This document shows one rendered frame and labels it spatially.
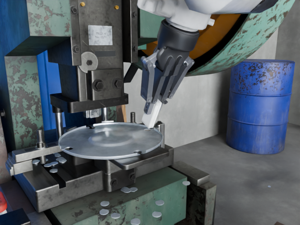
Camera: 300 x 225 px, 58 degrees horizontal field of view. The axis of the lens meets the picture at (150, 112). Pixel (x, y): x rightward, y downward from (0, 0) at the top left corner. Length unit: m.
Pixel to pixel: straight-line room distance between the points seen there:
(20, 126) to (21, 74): 0.17
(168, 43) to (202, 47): 0.43
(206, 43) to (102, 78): 0.36
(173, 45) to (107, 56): 0.32
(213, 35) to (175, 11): 0.43
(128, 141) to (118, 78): 0.18
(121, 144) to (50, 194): 0.21
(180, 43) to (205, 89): 2.52
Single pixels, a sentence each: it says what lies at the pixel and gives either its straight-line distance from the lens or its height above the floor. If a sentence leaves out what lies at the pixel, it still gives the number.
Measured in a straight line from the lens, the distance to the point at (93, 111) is 0.86.
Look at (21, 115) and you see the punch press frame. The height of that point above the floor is 0.81.
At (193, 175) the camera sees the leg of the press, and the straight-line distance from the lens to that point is 0.89.
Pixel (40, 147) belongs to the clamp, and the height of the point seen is 0.76.
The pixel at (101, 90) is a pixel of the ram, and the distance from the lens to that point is 0.75.
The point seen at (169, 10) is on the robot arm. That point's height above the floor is 1.10.
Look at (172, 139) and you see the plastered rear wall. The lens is 2.80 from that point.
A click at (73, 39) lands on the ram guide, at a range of 0.71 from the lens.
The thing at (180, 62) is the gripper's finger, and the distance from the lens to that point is 0.55.
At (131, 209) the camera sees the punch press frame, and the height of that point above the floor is 0.62.
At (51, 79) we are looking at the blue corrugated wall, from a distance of 2.01.
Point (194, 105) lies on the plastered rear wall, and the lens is 2.93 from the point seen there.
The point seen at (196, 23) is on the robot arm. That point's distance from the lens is 0.49.
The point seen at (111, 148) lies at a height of 0.78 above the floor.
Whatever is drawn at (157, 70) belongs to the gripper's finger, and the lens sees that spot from 0.55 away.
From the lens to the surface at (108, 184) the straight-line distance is 0.77.
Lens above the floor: 1.04
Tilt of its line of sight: 14 degrees down
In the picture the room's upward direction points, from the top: straight up
